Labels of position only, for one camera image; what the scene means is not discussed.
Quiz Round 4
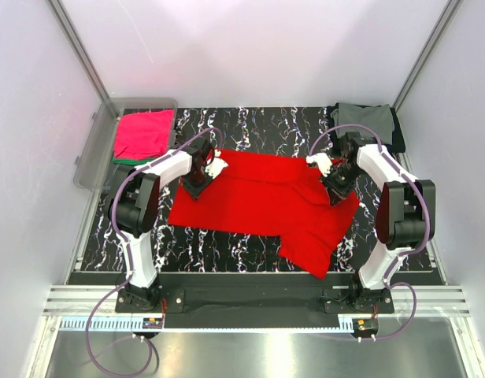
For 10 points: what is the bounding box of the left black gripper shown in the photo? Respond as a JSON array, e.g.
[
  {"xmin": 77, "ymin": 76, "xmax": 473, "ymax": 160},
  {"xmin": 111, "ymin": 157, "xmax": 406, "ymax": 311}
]
[{"xmin": 182, "ymin": 166, "xmax": 217, "ymax": 201}]

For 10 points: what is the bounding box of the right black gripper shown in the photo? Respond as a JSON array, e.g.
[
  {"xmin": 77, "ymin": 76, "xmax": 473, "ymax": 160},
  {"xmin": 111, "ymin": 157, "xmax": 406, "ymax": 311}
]
[{"xmin": 318, "ymin": 163, "xmax": 364, "ymax": 207}]

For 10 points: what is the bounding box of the red t shirt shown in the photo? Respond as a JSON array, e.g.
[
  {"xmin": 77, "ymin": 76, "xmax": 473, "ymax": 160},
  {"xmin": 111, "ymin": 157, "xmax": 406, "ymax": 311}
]
[{"xmin": 168, "ymin": 150, "xmax": 359, "ymax": 279}]

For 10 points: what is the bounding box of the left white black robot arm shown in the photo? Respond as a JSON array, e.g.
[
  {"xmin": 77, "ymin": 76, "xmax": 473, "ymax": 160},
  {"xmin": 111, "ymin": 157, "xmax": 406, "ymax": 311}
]
[{"xmin": 105, "ymin": 137, "xmax": 228, "ymax": 312}]

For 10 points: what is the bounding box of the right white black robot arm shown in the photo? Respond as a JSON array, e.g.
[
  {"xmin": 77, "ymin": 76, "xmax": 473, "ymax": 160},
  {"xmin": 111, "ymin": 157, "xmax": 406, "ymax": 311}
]
[{"xmin": 307, "ymin": 132, "xmax": 436, "ymax": 313}]

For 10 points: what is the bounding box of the black folded t shirt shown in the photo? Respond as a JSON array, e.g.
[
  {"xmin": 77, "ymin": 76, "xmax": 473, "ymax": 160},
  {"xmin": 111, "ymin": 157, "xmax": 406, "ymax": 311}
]
[{"xmin": 327, "ymin": 102, "xmax": 405, "ymax": 154}]

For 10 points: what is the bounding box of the grey folded t shirt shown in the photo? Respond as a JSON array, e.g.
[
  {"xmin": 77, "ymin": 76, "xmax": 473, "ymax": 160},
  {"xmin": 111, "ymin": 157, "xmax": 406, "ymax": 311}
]
[{"xmin": 330, "ymin": 102, "xmax": 395, "ymax": 145}]

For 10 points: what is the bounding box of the pink t shirt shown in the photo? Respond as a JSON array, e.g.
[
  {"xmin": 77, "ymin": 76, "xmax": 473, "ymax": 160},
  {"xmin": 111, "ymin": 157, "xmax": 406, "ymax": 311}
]
[{"xmin": 113, "ymin": 109, "xmax": 174, "ymax": 161}]

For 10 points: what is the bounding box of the green t shirt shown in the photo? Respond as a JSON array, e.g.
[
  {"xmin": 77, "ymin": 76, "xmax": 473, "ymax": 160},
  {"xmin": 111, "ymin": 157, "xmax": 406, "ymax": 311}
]
[{"xmin": 113, "ymin": 157, "xmax": 154, "ymax": 166}]

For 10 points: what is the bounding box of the clear plastic bin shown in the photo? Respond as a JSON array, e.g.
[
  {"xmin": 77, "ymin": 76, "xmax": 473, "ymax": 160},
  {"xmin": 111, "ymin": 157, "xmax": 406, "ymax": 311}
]
[{"xmin": 73, "ymin": 98, "xmax": 178, "ymax": 192}]

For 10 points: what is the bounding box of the left orange connector box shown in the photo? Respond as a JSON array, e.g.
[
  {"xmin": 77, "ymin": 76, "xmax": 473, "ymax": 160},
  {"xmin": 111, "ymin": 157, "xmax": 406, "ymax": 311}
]
[{"xmin": 143, "ymin": 317, "xmax": 164, "ymax": 330}]

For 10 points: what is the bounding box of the orange connector box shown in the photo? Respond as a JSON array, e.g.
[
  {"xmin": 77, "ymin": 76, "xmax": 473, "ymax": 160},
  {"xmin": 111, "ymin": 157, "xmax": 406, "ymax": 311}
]
[
  {"xmin": 354, "ymin": 318, "xmax": 379, "ymax": 332},
  {"xmin": 143, "ymin": 317, "xmax": 164, "ymax": 330}
]

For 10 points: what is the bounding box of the right orange connector box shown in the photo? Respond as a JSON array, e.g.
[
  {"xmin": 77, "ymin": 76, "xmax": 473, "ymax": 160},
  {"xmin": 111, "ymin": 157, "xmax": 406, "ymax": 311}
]
[{"xmin": 354, "ymin": 318, "xmax": 379, "ymax": 332}]

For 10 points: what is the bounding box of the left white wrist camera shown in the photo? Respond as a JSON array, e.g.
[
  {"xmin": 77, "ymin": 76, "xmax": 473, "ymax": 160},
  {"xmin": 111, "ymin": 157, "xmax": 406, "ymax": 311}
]
[{"xmin": 205, "ymin": 149, "xmax": 228, "ymax": 179}]

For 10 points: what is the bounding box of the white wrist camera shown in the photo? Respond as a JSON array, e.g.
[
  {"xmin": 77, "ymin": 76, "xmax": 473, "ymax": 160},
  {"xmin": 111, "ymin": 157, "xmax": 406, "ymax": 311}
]
[
  {"xmin": 205, "ymin": 149, "xmax": 228, "ymax": 179},
  {"xmin": 305, "ymin": 153, "xmax": 334, "ymax": 176}
]

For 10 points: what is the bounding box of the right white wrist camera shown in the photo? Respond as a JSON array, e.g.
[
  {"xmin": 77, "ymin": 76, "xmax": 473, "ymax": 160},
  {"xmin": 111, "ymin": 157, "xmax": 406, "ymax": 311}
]
[{"xmin": 305, "ymin": 153, "xmax": 334, "ymax": 176}]

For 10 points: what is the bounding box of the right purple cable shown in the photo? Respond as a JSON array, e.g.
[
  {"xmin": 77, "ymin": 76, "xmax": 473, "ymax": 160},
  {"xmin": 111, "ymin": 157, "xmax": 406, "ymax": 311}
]
[{"xmin": 308, "ymin": 123, "xmax": 431, "ymax": 340}]

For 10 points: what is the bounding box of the purple cable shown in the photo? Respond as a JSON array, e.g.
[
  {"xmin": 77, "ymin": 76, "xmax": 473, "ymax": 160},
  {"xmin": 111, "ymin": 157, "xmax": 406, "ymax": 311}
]
[
  {"xmin": 308, "ymin": 123, "xmax": 431, "ymax": 340},
  {"xmin": 86, "ymin": 127, "xmax": 226, "ymax": 374}
]

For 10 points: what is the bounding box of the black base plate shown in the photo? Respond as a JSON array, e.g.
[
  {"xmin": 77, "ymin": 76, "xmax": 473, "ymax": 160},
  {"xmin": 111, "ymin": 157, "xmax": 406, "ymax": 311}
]
[{"xmin": 116, "ymin": 286, "xmax": 394, "ymax": 315}]

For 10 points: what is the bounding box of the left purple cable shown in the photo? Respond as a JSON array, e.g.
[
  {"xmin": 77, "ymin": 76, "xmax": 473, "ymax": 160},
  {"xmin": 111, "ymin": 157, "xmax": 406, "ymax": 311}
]
[{"xmin": 86, "ymin": 127, "xmax": 226, "ymax": 374}]

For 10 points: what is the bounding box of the aluminium frame rail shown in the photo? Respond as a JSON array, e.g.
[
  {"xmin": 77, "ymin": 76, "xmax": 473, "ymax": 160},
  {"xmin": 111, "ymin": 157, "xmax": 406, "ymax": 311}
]
[{"xmin": 43, "ymin": 285, "xmax": 472, "ymax": 317}]

